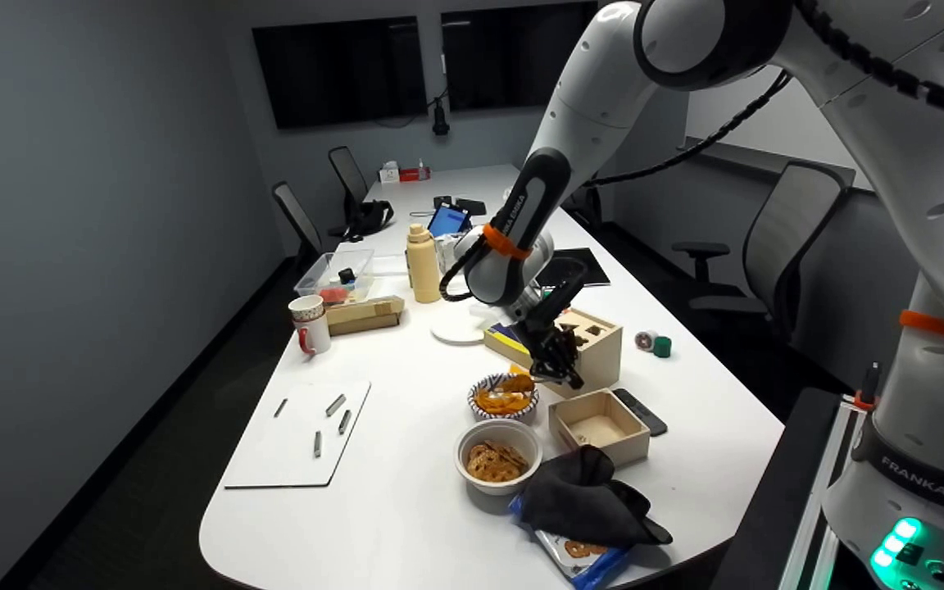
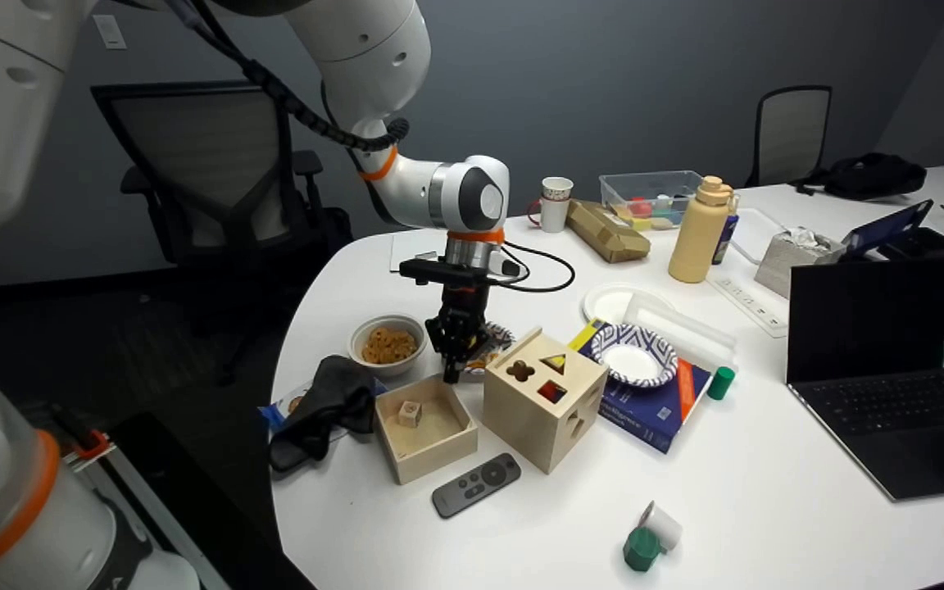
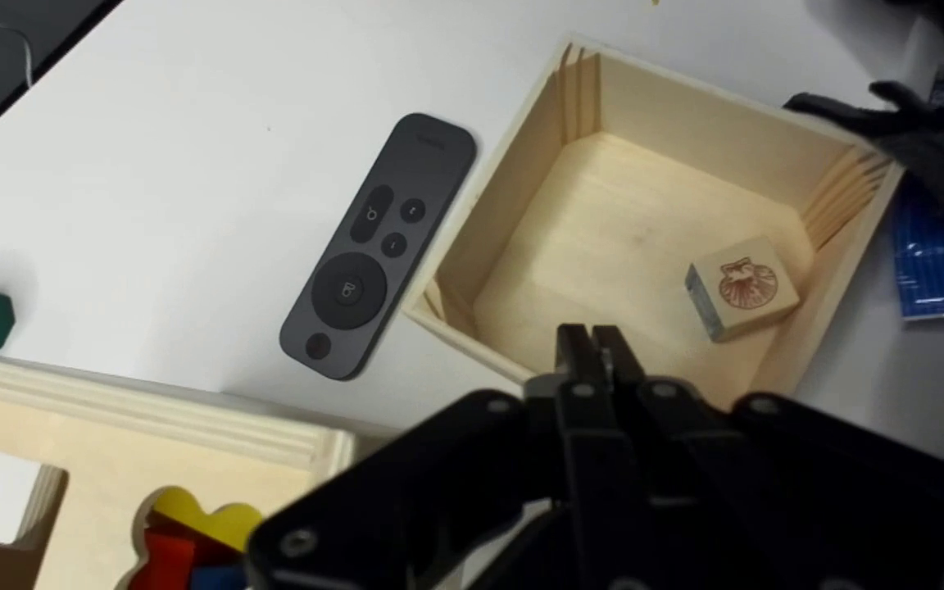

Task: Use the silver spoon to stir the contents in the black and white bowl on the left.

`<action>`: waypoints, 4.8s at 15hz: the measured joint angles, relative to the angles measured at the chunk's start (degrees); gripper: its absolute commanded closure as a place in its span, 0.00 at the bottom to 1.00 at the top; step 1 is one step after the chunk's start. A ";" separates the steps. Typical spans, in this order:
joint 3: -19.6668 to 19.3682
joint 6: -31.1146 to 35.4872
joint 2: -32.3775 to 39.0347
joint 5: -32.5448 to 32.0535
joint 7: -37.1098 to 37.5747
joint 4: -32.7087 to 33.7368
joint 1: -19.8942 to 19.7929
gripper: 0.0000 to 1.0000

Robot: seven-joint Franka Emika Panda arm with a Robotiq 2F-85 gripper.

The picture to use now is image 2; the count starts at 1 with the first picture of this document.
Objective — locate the open laptop computer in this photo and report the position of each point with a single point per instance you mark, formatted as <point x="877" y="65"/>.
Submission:
<point x="877" y="361"/>

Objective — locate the yellow marker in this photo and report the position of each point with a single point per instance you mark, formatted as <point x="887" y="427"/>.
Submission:
<point x="583" y="336"/>

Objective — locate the blue book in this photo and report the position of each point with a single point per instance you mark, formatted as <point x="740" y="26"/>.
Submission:
<point x="646" y="416"/>

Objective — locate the black and white bowl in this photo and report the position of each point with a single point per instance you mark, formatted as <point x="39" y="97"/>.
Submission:
<point x="491" y="348"/>

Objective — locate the black cloth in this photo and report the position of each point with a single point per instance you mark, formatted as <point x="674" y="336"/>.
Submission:
<point x="324" y="406"/>

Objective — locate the white plate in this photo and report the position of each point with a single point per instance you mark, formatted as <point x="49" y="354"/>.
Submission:
<point x="606" y="305"/>

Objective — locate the brown paper bag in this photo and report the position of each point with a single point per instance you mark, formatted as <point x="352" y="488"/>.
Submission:
<point x="606" y="231"/>

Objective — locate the long clear plastic box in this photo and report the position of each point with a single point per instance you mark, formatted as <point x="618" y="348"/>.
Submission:
<point x="687" y="332"/>

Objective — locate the wooden shape sorter box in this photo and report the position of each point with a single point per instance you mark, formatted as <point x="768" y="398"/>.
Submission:
<point x="538" y="422"/>

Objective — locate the green and white cup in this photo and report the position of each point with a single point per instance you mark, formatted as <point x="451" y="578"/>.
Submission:
<point x="646" y="541"/>

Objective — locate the small white box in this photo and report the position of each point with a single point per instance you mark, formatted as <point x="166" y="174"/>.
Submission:
<point x="791" y="263"/>

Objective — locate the white wall outlet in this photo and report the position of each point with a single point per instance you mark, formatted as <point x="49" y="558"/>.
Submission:
<point x="112" y="35"/>

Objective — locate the clear plastic container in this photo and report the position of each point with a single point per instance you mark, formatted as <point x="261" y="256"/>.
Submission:
<point x="646" y="192"/>

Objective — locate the open wooden box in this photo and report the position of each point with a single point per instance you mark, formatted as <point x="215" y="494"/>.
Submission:
<point x="428" y="453"/>

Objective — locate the small printed wooden cube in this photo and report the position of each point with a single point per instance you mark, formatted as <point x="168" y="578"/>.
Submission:
<point x="410" y="416"/>

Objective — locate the metal stand rail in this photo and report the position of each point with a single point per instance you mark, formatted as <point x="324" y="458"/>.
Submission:
<point x="131" y="494"/>

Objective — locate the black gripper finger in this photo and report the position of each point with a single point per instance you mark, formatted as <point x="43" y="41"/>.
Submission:
<point x="440" y="346"/>
<point x="469" y="341"/>

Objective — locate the small blue bottle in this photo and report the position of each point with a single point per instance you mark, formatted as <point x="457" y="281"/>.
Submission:
<point x="724" y="243"/>

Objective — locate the paper sheet with marks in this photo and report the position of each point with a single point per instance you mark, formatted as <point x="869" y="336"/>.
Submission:
<point x="410" y="243"/>

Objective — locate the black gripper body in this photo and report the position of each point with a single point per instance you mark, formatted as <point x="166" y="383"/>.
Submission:
<point x="459" y="295"/>

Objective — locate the black mesh office chair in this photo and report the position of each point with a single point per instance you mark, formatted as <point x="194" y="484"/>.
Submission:
<point x="212" y="165"/>

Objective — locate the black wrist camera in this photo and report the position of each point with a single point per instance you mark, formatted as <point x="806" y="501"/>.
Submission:
<point x="440" y="269"/>

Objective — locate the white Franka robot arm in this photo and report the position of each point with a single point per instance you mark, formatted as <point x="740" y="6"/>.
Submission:
<point x="361" y="45"/>

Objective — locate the tan plastic bottle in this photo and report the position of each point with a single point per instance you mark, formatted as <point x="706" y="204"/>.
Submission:
<point x="698" y="241"/>

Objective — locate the white power strip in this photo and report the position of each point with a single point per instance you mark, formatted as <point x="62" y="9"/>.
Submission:
<point x="756" y="302"/>

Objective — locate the blue tablet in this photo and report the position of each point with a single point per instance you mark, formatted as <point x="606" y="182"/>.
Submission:
<point x="887" y="231"/>

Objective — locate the grey remote control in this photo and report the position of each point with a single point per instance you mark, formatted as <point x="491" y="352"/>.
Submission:
<point x="476" y="488"/>

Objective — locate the small green cylinder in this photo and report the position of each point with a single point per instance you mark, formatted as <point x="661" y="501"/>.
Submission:
<point x="723" y="386"/>

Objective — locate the white paper cup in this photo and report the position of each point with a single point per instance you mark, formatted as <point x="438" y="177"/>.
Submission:
<point x="554" y="203"/>

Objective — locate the blue patterned paper bowl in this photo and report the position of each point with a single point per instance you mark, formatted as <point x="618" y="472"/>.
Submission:
<point x="634" y="360"/>

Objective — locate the white bowl with cereal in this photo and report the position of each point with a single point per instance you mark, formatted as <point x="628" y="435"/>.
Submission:
<point x="387" y="346"/>

